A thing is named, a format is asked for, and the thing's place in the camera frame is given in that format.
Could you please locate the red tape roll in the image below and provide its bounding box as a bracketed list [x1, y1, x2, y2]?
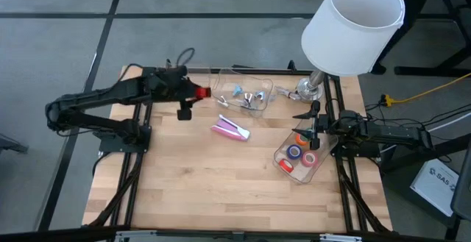
[278, 158, 295, 174]

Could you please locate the white lamp shade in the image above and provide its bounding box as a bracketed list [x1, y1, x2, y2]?
[296, 0, 406, 104]

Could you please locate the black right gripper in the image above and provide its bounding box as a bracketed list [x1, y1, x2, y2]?
[291, 100, 332, 151]

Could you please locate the black aluminium table frame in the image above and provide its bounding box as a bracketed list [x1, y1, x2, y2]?
[0, 60, 471, 242]

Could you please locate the silver metal bracket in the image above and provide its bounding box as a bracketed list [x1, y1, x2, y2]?
[319, 233, 364, 242]
[113, 229, 158, 242]

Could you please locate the white cardboard box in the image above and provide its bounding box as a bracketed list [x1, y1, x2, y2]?
[409, 158, 461, 218]

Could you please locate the pink tape roll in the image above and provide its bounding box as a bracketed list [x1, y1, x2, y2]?
[301, 150, 319, 168]

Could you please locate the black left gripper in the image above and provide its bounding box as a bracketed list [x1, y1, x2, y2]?
[167, 68, 203, 105]

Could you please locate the white cable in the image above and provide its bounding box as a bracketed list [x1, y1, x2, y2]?
[422, 110, 471, 135]

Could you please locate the red stapler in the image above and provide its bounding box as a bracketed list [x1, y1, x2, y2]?
[194, 85, 212, 100]

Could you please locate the black cable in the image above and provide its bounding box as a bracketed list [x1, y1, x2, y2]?
[364, 102, 471, 125]

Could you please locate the purple tape roll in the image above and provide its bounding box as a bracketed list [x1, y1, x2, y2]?
[286, 143, 303, 160]

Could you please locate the yellow cable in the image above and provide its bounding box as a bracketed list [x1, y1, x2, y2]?
[389, 71, 471, 105]

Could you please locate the clear plastic bin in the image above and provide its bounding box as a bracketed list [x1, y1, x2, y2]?
[211, 68, 274, 118]
[154, 67, 213, 99]
[273, 120, 339, 185]

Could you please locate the black desk frame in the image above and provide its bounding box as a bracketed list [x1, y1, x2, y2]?
[394, 0, 471, 78]

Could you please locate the dark stand foot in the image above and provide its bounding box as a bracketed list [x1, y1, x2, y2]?
[0, 133, 29, 154]

